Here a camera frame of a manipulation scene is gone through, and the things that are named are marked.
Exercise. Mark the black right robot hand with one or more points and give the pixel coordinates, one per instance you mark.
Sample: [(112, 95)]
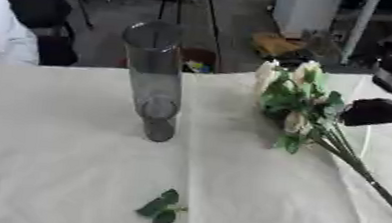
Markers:
[(372, 112)]

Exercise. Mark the white rose bouquet green stems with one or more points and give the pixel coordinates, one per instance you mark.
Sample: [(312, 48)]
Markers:
[(291, 102)]

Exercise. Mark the clear glass cylinder vase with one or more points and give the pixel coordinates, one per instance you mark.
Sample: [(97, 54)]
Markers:
[(152, 80)]

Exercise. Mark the brown bag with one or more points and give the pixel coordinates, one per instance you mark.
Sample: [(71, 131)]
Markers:
[(278, 44)]

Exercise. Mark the white cabinet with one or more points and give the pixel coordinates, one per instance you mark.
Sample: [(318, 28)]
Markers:
[(305, 12)]

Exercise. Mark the thin black pole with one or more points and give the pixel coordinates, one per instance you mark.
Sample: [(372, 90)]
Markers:
[(214, 24)]

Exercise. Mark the red bin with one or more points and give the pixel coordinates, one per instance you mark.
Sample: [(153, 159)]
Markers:
[(199, 59)]

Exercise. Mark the loose green leaf sprig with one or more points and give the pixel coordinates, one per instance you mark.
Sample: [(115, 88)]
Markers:
[(162, 208)]

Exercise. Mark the person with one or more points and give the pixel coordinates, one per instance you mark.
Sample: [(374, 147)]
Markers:
[(1, 34)]

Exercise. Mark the white post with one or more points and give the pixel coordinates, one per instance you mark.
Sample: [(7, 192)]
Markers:
[(359, 29)]

